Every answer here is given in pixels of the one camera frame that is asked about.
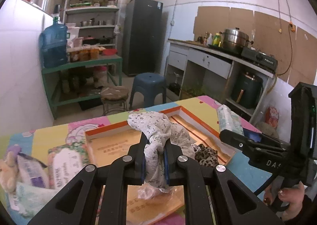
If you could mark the dark refrigerator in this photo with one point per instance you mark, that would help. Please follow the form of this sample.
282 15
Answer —
142 36

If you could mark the white kitchen counter cabinet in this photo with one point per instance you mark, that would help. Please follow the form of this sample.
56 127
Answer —
210 62

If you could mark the steel steamer pot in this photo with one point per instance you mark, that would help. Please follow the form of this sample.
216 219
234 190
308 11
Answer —
235 39

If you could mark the black wok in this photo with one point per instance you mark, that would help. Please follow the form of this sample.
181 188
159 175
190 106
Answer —
99 40

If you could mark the green leafy plant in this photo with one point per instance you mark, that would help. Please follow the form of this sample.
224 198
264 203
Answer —
193 89

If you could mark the yellow-green bottle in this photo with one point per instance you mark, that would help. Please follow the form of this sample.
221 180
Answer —
217 39

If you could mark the white metal shelf rack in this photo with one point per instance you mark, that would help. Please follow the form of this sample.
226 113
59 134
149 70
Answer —
94 9

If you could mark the dark sauce bottle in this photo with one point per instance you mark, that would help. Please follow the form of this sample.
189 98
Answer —
200 39

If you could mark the green tray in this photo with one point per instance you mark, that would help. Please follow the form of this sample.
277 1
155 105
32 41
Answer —
80 5

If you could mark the person's right forearm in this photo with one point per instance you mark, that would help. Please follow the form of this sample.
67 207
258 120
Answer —
304 212

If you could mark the glass jar of pickles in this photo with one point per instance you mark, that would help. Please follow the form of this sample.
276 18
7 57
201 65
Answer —
73 55
84 54
94 52

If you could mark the small steel pot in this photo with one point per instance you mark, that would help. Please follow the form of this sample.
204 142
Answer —
86 23

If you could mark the green metal table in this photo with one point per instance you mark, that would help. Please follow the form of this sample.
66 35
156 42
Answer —
81 62

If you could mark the shallow gold cardboard box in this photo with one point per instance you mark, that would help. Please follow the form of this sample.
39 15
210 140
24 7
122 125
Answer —
111 148

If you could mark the round cushioned stool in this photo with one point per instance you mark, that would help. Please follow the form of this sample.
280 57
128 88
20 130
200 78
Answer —
115 93

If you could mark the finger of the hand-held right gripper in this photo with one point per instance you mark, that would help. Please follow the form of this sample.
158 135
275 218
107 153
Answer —
235 140
252 135

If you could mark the red snack bag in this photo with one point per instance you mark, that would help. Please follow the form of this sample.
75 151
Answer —
272 115

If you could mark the beige plush rabbit toy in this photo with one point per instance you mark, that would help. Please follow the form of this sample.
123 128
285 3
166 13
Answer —
7 173

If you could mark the white and purple packet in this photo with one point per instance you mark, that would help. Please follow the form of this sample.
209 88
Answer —
32 173

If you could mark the blue plastic stool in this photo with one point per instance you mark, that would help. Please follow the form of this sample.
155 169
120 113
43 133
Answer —
148 83

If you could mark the white floral cloth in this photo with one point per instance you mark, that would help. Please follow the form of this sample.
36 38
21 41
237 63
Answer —
153 125

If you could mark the dark green air fryer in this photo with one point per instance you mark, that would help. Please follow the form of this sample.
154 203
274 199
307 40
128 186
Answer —
246 88

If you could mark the person's right hand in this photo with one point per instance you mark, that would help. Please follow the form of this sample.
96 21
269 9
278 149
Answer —
289 196

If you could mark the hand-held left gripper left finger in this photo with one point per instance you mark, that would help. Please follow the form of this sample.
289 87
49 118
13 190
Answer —
136 158

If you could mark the white plastic bottle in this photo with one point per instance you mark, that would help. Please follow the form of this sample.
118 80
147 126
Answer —
210 39

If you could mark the black gas stove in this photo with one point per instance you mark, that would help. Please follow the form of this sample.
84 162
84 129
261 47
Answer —
260 58

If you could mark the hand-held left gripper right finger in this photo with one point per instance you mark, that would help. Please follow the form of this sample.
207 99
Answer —
173 165

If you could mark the white jar with red lid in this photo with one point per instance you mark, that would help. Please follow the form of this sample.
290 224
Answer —
100 76

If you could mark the clear plastic bag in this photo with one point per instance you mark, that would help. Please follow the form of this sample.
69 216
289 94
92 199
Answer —
148 194

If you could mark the blue water jug with pump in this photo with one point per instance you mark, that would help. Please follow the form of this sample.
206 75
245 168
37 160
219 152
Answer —
53 44

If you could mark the red plastic bowl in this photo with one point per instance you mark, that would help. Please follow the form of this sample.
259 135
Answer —
109 52

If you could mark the leopard print scrunchie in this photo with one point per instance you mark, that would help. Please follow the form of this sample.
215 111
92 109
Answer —
206 155

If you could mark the brown cardboard wall sheet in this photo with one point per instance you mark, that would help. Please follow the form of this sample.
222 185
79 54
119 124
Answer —
267 26

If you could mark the floral tissue box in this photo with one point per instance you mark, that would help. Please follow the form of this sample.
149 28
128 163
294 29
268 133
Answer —
66 160

